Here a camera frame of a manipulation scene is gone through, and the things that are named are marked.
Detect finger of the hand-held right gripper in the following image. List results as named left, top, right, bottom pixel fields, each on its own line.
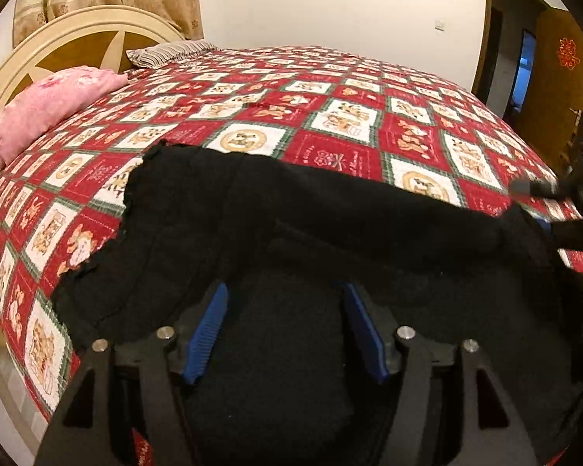
left=511, top=179, right=571, bottom=201
left=534, top=217, right=583, bottom=254

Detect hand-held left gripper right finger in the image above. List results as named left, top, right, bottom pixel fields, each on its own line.
left=342, top=282, right=540, bottom=466

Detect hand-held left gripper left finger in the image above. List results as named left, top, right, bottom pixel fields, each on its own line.
left=34, top=282, right=229, bottom=466

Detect black pants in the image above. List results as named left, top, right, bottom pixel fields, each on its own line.
left=51, top=140, right=583, bottom=466

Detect brown wooden door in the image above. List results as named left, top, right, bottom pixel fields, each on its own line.
left=532, top=7, right=583, bottom=176

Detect red door decoration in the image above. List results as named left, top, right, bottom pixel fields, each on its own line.
left=554, top=36, right=582, bottom=71

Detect red bear printed blanket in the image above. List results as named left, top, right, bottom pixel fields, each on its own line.
left=0, top=46, right=583, bottom=466

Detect pink pillow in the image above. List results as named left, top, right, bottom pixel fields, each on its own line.
left=0, top=67, right=129, bottom=168

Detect striped pillow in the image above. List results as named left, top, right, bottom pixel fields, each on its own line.
left=126, top=40, right=220, bottom=70

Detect cream wooden headboard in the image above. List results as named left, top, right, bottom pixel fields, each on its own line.
left=0, top=5, right=188, bottom=183

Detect dark wooden door frame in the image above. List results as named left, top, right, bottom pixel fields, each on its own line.
left=471, top=0, right=550, bottom=108

